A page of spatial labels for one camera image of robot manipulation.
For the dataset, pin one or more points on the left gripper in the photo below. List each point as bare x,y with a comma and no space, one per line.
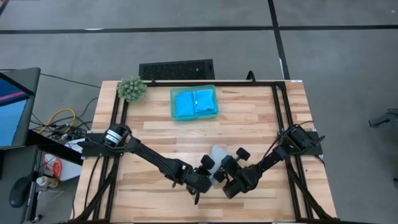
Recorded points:
207,161

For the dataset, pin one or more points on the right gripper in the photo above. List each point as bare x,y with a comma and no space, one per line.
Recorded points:
234,171

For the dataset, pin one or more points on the grey waffle-weave towel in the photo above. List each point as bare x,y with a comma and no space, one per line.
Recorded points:
217,152

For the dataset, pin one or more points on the blue microfiber towel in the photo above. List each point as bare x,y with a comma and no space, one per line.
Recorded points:
185,105

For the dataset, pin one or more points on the blue towel with white tag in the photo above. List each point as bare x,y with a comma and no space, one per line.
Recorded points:
204,101

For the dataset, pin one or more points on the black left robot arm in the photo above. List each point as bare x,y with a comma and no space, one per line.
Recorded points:
155,158

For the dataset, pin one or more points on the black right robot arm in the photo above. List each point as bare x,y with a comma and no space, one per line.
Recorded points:
273,155

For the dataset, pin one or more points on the green translucent plastic bin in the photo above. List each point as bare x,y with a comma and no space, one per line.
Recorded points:
172,105

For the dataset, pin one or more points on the black perforated grille box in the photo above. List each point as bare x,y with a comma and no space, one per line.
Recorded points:
177,70

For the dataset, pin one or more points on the green artificial potted plant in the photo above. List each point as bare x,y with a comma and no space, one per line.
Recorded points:
132,89

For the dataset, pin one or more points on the white power adapter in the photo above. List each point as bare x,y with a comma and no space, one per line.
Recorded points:
74,145

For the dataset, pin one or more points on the red and white bag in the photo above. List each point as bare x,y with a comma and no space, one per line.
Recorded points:
57,168

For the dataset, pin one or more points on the beige tape roll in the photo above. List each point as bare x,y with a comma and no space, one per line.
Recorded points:
46,182

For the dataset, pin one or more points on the black side desk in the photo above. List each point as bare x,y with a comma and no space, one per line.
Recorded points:
18,168

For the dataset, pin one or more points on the black computer mouse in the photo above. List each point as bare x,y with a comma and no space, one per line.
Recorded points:
19,194

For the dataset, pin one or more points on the computer monitor with blue screen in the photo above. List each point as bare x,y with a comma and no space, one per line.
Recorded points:
12,118

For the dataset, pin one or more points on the black aluminium table frame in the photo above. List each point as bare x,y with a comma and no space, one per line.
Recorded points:
202,84

